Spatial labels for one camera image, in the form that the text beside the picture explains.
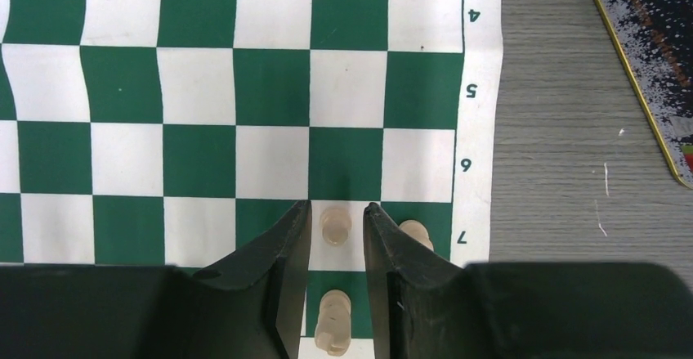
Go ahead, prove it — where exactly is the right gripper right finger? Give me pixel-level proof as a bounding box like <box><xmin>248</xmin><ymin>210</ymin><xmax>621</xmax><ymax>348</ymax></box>
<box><xmin>363</xmin><ymin>203</ymin><xmax>692</xmax><ymax>358</ymax></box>

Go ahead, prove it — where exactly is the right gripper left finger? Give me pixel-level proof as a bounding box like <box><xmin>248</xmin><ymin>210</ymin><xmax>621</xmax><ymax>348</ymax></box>
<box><xmin>1</xmin><ymin>200</ymin><xmax>311</xmax><ymax>358</ymax></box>

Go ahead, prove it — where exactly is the light wooden pawn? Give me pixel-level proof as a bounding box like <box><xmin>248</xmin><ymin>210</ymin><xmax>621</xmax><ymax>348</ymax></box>
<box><xmin>320</xmin><ymin>207</ymin><xmax>352</xmax><ymax>247</ymax></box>
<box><xmin>399</xmin><ymin>219</ymin><xmax>435</xmax><ymax>251</ymax></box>

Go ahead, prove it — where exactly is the light wooden chess piece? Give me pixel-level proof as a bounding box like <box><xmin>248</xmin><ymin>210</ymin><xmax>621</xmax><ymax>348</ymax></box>
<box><xmin>314</xmin><ymin>289</ymin><xmax>351</xmax><ymax>357</ymax></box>

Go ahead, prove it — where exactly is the gold metal tin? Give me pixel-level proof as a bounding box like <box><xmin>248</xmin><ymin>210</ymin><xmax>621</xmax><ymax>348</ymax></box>
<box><xmin>593</xmin><ymin>0</ymin><xmax>692</xmax><ymax>187</ymax></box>

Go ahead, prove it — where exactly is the green white chess board mat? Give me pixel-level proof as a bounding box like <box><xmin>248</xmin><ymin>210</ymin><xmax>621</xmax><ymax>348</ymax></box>
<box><xmin>1</xmin><ymin>0</ymin><xmax>503</xmax><ymax>358</ymax></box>

